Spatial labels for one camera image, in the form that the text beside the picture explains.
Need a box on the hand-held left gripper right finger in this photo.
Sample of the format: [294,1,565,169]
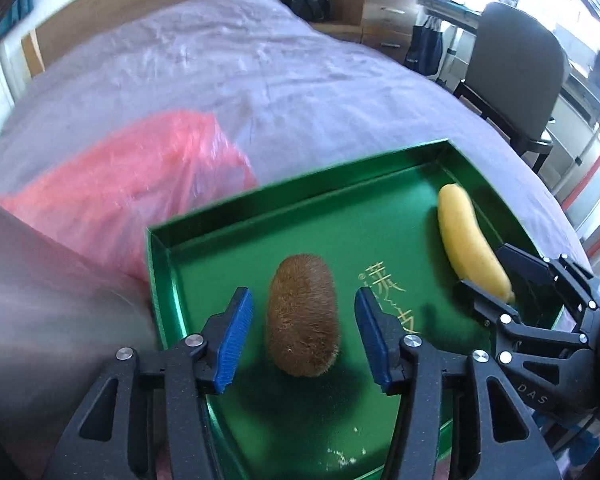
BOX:
[355,286,563,480]

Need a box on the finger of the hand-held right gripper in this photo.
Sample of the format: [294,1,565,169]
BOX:
[452,280,588,361]
[496,243,600,333]

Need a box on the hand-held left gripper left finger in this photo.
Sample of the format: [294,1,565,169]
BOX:
[42,286,255,480]

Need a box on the yellow banana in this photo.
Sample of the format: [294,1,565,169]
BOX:
[437,183,515,305]

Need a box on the brown kiwi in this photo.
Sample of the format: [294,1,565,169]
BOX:
[266,253,341,378]

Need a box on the green tray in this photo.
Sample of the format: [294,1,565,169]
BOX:
[145,139,566,480]

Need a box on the pink plastic sheet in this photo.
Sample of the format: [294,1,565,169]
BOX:
[0,109,258,286]

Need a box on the grey office chair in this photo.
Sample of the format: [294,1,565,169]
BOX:
[452,1,571,171]

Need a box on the brown electric kettle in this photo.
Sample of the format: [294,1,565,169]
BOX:
[0,192,161,480]

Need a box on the dark blue tote bag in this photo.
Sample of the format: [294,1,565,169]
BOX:
[406,15,446,78]

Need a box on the desk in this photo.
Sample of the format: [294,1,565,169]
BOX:
[417,0,600,131]

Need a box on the wooden dresser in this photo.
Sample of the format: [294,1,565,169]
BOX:
[312,0,423,63]

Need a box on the teal curtain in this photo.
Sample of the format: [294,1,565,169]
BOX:
[0,0,36,43]

